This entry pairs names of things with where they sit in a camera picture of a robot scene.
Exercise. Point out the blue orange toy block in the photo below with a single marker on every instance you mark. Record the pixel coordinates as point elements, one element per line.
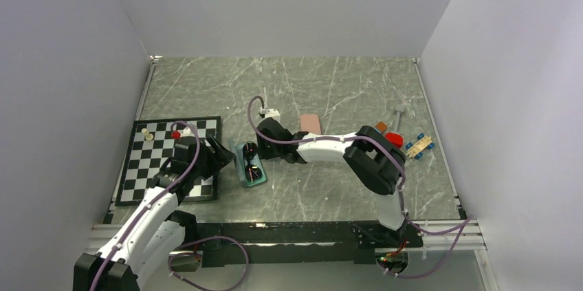
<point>381,127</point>

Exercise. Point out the black white chessboard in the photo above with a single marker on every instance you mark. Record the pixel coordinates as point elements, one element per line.
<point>144,159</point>

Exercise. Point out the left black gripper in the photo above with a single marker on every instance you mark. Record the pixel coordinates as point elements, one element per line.
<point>218,159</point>

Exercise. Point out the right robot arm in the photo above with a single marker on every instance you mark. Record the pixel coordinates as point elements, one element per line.
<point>375,161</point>

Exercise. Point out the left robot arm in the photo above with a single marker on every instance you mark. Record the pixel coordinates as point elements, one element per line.
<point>156,227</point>

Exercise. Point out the grey blue glasses case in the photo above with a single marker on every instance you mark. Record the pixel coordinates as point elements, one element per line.
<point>240,165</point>

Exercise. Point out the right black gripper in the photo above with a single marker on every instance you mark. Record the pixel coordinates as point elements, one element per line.
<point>263,153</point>

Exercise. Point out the pink glasses case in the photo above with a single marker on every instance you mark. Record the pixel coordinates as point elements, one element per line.
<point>310,123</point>

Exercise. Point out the wooden toy car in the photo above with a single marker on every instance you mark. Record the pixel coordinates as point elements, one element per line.
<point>416,150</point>

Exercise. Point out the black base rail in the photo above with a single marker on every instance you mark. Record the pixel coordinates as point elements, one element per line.
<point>221,250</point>

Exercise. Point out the grey toy hammer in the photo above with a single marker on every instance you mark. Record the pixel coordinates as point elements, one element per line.
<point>399,110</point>

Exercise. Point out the red toy block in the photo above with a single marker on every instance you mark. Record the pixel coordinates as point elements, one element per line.
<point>395,139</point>

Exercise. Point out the aluminium frame rail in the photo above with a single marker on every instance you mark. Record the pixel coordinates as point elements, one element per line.
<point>455,236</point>

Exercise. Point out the black sunglasses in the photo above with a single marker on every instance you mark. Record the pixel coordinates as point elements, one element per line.
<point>252,171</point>

